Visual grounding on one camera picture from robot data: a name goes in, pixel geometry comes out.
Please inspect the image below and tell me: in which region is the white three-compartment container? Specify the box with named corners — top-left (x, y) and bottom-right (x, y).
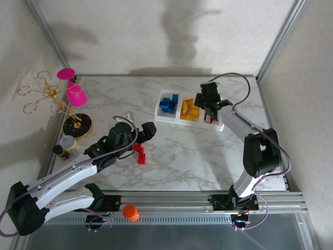
top-left (153, 89), bottom-right (225, 132)

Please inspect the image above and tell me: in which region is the jar with grey lid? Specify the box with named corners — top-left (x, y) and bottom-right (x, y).
top-left (58, 135), bottom-right (80, 155)

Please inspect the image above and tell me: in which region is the pink plastic wine glass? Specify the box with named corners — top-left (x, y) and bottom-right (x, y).
top-left (56, 67), bottom-right (88, 107)

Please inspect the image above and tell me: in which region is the small dark bottle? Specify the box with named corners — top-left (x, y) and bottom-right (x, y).
top-left (52, 145), bottom-right (70, 161)

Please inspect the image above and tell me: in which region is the orange round knob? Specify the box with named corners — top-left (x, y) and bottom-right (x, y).
top-left (122, 204), bottom-right (140, 222)

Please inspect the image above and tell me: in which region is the small black controller board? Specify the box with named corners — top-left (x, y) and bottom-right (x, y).
top-left (85, 215), bottom-right (115, 227)
top-left (231, 213), bottom-right (252, 227)

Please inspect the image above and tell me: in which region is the grey metal sheet panel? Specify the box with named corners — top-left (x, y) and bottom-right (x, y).
top-left (24, 212), bottom-right (317, 250)

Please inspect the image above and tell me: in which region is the thin black left gripper cable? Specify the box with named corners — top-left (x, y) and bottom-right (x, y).
top-left (117, 149), bottom-right (137, 161)

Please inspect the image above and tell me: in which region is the gold wire stand black base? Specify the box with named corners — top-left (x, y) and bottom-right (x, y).
top-left (17, 70), bottom-right (94, 140)

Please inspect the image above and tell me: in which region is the aluminium right side rail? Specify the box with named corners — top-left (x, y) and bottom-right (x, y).
top-left (256, 75), bottom-right (291, 192)

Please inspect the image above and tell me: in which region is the thin aluminium table edge rail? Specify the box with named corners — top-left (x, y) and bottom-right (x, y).
top-left (75, 74), bottom-right (258, 79)

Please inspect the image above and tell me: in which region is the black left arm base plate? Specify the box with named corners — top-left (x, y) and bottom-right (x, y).
top-left (103, 194), bottom-right (122, 213)

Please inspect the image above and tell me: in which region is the aluminium left side rail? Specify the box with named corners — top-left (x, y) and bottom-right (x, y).
top-left (39, 75), bottom-right (80, 192)

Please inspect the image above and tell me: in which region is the wide aluminium base rail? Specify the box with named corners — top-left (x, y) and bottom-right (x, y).
top-left (44, 191), bottom-right (308, 213)

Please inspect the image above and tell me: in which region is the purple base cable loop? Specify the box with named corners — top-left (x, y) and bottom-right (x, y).
top-left (87, 208), bottom-right (115, 233)

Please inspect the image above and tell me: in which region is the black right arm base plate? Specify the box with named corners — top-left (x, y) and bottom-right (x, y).
top-left (208, 194), bottom-right (260, 212)

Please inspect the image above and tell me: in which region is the grey slotted cable duct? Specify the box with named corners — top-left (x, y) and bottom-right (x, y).
top-left (50, 212), bottom-right (236, 226)

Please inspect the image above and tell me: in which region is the aluminium right frame post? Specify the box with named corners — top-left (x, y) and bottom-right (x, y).
top-left (256, 0), bottom-right (305, 82)

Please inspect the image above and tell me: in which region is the aluminium frame post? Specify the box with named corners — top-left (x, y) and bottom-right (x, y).
top-left (24, 0), bottom-right (79, 79)
top-left (256, 0), bottom-right (305, 82)

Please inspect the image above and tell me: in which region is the aluminium left frame post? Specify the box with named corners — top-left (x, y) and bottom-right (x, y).
top-left (24, 0), bottom-right (79, 79)

